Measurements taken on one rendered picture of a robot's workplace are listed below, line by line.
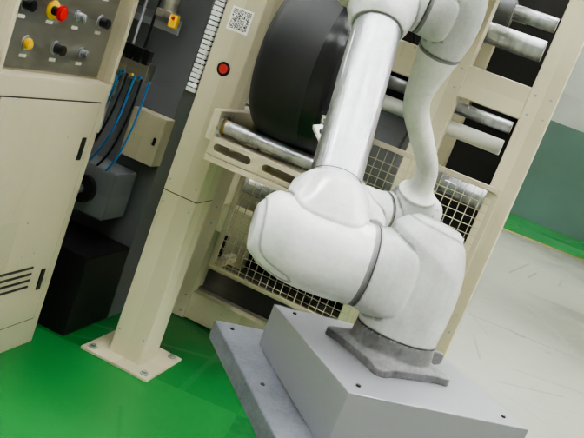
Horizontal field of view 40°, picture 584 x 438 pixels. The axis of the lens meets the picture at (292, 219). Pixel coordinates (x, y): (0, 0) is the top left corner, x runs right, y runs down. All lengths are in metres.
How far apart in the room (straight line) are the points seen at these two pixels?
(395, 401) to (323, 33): 1.28
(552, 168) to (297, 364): 10.34
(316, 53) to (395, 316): 1.07
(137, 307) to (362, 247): 1.52
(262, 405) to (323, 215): 0.34
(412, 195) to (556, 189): 9.68
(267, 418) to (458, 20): 0.91
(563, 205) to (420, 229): 10.36
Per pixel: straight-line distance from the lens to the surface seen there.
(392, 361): 1.43
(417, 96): 1.84
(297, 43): 2.32
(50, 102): 2.32
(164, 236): 2.70
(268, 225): 1.37
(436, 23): 1.74
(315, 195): 1.39
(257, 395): 1.40
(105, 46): 2.55
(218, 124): 2.48
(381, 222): 1.99
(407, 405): 1.33
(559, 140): 11.64
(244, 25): 2.58
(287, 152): 2.43
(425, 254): 1.40
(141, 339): 2.81
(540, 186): 11.66
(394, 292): 1.40
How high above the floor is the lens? 1.24
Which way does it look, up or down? 12 degrees down
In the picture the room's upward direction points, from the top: 21 degrees clockwise
